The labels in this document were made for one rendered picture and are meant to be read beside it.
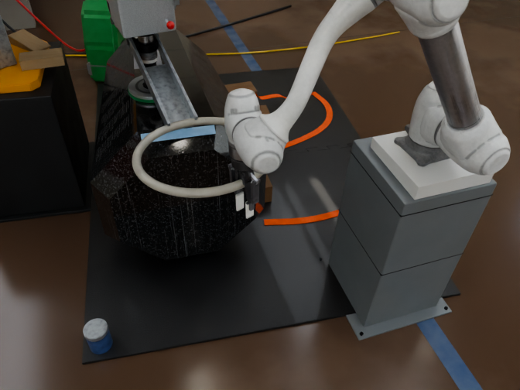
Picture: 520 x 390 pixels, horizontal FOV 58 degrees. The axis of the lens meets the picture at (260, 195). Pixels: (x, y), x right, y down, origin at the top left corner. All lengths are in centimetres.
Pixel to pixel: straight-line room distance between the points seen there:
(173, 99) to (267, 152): 85
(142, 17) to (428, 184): 124
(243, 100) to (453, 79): 57
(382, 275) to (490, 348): 69
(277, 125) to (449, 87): 50
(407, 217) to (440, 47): 68
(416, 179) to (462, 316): 97
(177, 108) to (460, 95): 105
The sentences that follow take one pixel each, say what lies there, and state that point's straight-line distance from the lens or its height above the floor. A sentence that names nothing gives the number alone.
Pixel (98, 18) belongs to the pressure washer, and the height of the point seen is 49.
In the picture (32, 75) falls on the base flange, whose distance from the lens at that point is 256.
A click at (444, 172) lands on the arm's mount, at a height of 86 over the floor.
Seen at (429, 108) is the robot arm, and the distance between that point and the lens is 172.
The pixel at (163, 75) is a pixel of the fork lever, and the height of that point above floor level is 95.
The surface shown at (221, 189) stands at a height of 93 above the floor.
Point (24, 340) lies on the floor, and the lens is 241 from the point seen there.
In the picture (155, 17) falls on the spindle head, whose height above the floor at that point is 117.
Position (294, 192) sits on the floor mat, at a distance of 283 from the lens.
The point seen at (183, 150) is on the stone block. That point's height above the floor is 73.
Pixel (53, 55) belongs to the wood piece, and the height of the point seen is 83.
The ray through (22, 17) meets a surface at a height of 11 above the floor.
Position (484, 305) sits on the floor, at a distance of 259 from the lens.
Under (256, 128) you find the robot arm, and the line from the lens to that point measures 121.
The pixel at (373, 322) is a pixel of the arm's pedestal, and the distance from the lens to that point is 230.
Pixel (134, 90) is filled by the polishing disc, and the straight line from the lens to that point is 219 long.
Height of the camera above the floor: 191
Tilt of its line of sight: 43 degrees down
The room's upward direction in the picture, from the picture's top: 2 degrees clockwise
